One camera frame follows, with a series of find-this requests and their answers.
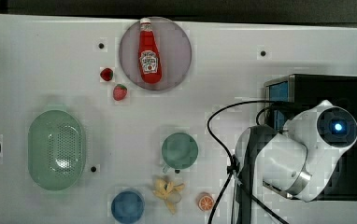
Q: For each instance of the blue oven door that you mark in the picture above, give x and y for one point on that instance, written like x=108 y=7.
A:
x=278 y=92

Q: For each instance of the black toaster oven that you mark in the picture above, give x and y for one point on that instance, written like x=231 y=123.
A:
x=308 y=91

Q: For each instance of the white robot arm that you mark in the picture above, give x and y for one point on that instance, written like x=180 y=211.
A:
x=298 y=160

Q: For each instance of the green cup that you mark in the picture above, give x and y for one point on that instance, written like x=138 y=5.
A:
x=179 y=151

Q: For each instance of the red ketchup bottle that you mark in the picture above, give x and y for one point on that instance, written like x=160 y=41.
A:
x=148 y=54

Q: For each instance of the grey round plate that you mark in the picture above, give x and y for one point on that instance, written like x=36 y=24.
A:
x=175 y=51

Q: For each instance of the light red strawberry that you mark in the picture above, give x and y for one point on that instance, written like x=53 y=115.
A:
x=119 y=92

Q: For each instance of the yellow banana peel toy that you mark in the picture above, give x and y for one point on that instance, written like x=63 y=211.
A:
x=168 y=192

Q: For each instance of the dark red strawberry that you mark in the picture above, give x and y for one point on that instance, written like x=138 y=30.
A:
x=106 y=74

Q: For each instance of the orange slice toy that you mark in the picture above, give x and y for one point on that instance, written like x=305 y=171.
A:
x=205 y=202

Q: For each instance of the blue cup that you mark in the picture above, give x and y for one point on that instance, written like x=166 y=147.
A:
x=128 y=206

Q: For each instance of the green perforated colander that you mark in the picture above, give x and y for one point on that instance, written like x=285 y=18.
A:
x=56 y=150

